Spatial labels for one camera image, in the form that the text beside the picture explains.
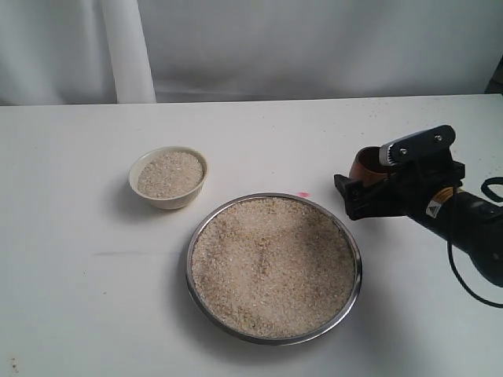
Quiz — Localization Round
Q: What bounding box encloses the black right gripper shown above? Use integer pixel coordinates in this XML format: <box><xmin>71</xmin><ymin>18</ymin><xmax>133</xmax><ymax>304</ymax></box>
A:
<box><xmin>334</xmin><ymin>125</ymin><xmax>465</xmax><ymax>220</ymax></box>

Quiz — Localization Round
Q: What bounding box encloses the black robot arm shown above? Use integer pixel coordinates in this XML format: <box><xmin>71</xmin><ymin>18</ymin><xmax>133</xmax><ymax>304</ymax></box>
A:
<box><xmin>334</xmin><ymin>125</ymin><xmax>502</xmax><ymax>287</ymax></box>

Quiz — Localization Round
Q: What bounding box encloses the round metal rice tray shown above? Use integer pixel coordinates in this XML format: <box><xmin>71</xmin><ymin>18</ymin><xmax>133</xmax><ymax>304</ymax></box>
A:
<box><xmin>185</xmin><ymin>192</ymin><xmax>362</xmax><ymax>346</ymax></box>

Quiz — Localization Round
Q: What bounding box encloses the cream ceramic rice bowl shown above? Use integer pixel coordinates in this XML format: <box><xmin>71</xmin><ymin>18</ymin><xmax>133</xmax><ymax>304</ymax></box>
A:
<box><xmin>128</xmin><ymin>146</ymin><xmax>208</xmax><ymax>210</ymax></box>

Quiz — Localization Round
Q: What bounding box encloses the white rolled backdrop tube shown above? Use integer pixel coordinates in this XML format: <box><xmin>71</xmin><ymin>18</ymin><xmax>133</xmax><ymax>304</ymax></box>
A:
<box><xmin>101</xmin><ymin>0</ymin><xmax>156</xmax><ymax>104</ymax></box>

